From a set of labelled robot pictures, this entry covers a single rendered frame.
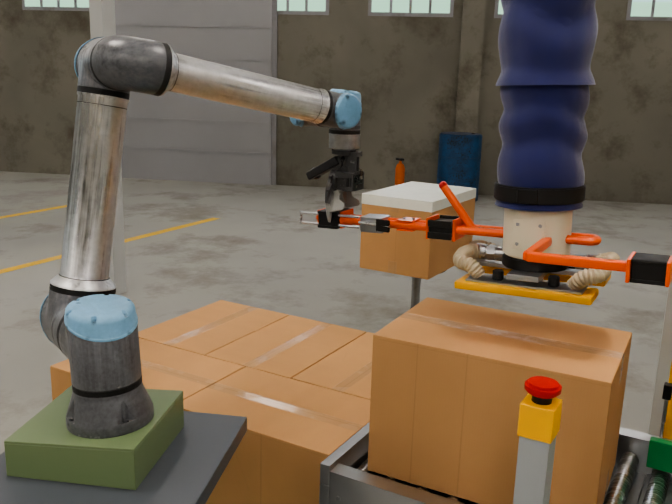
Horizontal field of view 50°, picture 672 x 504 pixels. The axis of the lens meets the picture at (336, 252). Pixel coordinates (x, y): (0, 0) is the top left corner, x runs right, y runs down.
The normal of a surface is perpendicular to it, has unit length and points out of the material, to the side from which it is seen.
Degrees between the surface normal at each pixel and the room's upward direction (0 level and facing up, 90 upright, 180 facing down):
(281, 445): 90
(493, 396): 90
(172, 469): 0
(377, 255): 90
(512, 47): 101
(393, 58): 90
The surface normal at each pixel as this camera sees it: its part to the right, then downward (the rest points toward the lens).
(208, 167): -0.15, 0.23
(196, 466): 0.03, -0.97
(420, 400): -0.47, 0.19
